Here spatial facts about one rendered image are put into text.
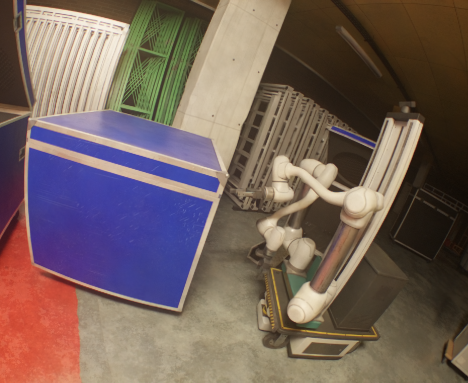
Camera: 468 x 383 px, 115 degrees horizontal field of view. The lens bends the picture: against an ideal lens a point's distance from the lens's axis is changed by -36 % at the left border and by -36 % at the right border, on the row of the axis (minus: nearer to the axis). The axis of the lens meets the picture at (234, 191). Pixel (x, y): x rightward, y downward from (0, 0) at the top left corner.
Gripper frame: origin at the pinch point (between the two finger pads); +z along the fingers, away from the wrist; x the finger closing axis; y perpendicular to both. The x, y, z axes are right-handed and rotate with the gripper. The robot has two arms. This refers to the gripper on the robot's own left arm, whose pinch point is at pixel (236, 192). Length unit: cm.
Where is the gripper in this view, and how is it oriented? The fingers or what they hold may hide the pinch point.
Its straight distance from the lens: 135.0
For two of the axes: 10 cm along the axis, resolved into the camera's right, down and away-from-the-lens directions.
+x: 3.3, 1.3, -9.3
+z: -9.4, -0.4, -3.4
